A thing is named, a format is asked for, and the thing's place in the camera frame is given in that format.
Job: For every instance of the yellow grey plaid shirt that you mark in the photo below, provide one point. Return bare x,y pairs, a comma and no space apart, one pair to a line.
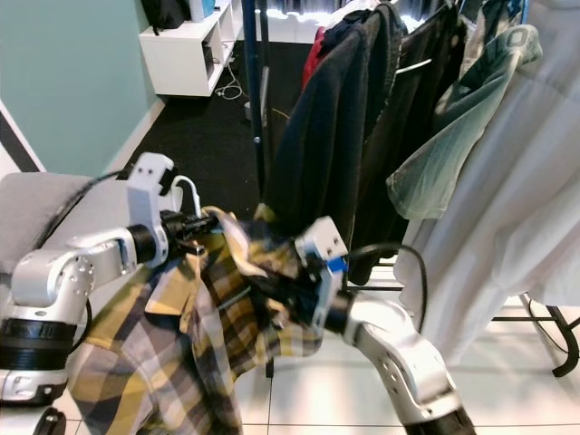
172,362

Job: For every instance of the black hanging garment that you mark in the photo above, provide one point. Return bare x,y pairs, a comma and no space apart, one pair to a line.
326,136

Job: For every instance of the white low shelf cabinet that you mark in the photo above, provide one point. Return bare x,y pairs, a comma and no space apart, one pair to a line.
190,50

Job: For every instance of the red cloth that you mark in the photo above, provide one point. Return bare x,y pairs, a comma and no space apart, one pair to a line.
317,54

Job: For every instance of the black backpack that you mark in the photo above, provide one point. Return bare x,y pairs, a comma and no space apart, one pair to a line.
163,11

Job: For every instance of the green shorts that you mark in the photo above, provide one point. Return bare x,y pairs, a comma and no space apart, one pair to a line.
453,136

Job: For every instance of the dark clothes pile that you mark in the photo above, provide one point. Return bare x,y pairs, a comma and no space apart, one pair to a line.
344,27

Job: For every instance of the white shirt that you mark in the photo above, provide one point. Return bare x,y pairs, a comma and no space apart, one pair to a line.
526,181

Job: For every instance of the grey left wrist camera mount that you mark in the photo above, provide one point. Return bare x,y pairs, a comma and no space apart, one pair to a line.
156,204

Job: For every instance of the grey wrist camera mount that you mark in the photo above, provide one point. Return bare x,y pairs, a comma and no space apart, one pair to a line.
156,204
326,254

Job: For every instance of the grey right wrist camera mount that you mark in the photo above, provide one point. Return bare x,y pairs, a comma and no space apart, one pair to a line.
326,254

